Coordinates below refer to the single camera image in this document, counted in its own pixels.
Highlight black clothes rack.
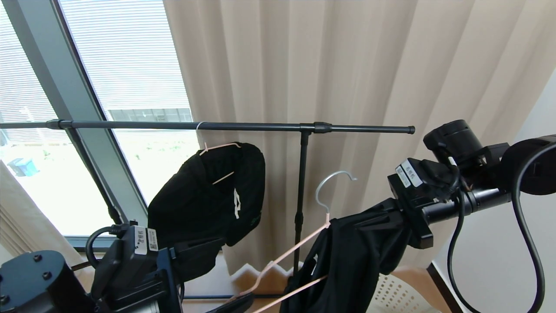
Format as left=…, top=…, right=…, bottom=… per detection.
left=0, top=119, right=416, bottom=300

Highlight white laundry basket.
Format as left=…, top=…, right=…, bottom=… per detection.
left=367, top=274, right=441, bottom=313

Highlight window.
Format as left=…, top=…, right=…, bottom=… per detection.
left=0, top=0, right=200, bottom=253

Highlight beige curtain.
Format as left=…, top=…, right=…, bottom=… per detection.
left=0, top=161, right=83, bottom=266
left=163, top=0, right=556, bottom=283

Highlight pink clothes hanger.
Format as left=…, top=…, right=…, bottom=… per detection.
left=229, top=170, right=358, bottom=313
left=199, top=142, right=242, bottom=185

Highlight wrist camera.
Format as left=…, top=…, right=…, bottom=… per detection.
left=388, top=158, right=459, bottom=205
left=91, top=224, right=159, bottom=300

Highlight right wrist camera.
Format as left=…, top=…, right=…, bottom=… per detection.
left=388, top=158, right=459, bottom=205

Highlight black cable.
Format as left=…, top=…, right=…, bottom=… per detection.
left=512, top=141, right=556, bottom=313
left=86, top=224, right=131, bottom=270
left=447, top=165, right=483, bottom=313

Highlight black shorts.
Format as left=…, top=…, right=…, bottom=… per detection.
left=148, top=142, right=266, bottom=283

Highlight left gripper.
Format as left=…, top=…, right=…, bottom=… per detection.
left=98, top=236, right=255, bottom=313

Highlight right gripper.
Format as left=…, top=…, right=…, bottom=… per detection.
left=400, top=187, right=513, bottom=250

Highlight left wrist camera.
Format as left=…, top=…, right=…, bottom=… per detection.
left=91, top=224, right=159, bottom=300

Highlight black garment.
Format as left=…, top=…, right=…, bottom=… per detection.
left=280, top=204, right=411, bottom=313

